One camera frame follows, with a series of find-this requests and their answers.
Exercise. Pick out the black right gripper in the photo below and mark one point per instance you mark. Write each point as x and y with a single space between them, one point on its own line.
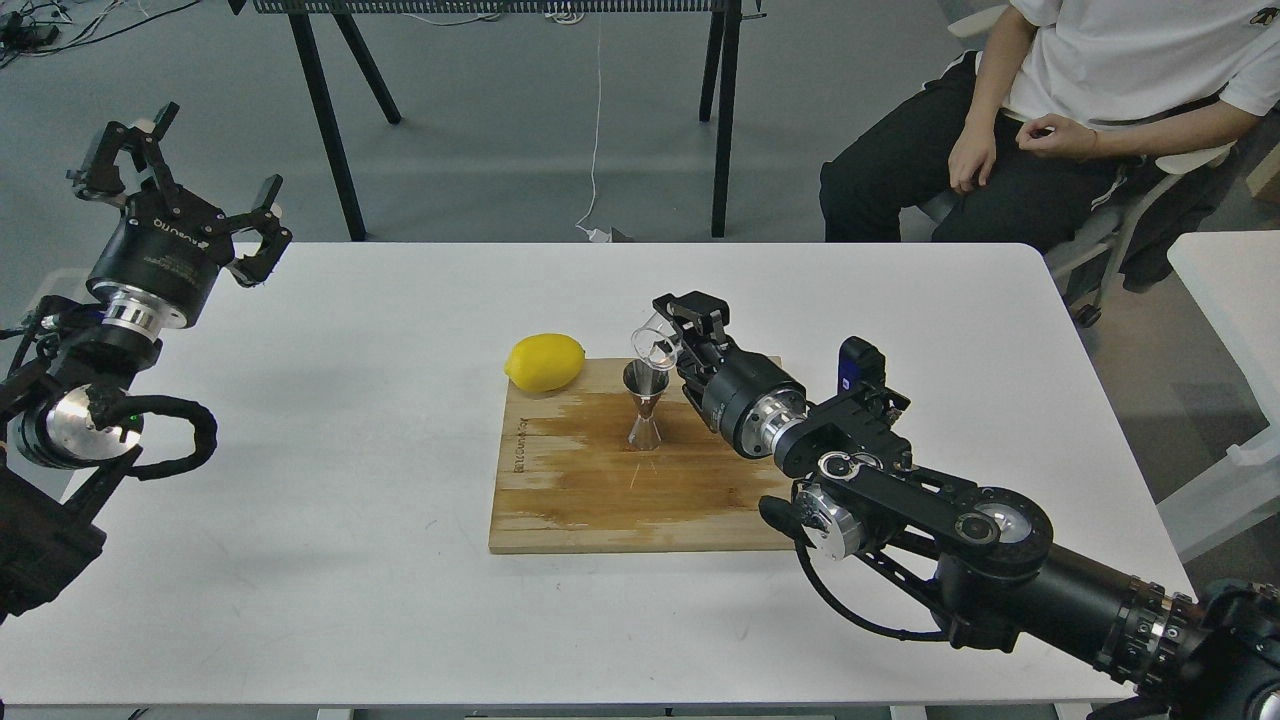
741 395

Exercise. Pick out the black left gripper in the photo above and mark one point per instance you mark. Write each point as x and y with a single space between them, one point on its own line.
160 260

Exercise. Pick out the clear glass measuring cup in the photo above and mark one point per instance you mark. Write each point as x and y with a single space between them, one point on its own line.
657 343

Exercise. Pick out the steel double jigger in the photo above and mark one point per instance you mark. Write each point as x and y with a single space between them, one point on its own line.
645 385

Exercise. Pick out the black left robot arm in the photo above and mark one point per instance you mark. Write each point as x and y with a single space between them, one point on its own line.
66 399

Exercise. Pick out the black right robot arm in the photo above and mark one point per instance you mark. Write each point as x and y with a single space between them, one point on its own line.
980 559

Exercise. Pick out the person's left hand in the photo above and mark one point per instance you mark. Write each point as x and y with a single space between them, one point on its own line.
972 158

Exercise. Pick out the person's right hand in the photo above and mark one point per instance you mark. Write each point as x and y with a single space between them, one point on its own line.
1058 137

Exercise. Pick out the yellow lemon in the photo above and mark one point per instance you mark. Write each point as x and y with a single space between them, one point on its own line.
544 362

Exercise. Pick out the wooden cutting board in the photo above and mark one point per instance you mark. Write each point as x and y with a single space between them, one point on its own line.
568 481

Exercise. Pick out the seated person white shirt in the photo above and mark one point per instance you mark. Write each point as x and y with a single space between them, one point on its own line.
1154 78

